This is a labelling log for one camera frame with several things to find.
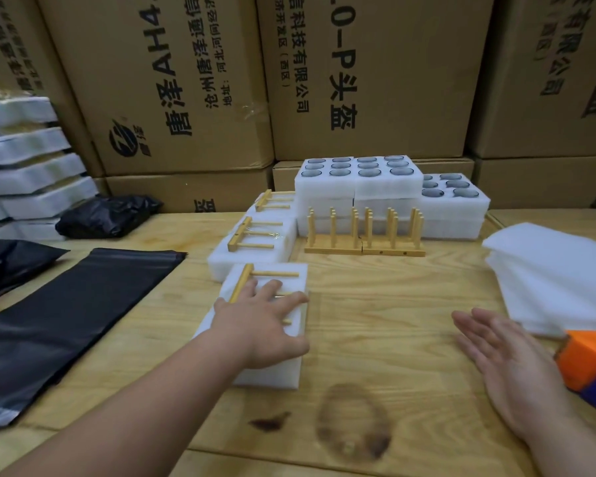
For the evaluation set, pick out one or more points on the person's right hand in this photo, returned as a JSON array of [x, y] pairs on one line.
[[516, 372]]

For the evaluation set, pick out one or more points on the person's left hand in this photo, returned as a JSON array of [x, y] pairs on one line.
[[263, 328]]

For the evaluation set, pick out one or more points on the foam package with rack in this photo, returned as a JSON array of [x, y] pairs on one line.
[[278, 243], [288, 268]]

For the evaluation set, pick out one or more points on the orange and blue tape dispenser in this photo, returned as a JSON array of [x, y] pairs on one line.
[[586, 362]]

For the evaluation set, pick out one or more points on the pile of white foam sheets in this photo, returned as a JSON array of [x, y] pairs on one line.
[[546, 283]]

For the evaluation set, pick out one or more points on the row of wooden peg racks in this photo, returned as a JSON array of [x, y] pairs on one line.
[[338, 250]]

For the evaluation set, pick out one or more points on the person's left forearm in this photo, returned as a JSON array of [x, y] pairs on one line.
[[129, 422]]

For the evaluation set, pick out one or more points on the black plastic bag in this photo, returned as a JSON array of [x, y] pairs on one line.
[[104, 218], [15, 261]]

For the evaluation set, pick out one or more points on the black plastic bags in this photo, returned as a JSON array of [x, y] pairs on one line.
[[69, 323]]

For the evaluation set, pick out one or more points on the stack of brown cardboard boxes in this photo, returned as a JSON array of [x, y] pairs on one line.
[[377, 74]]

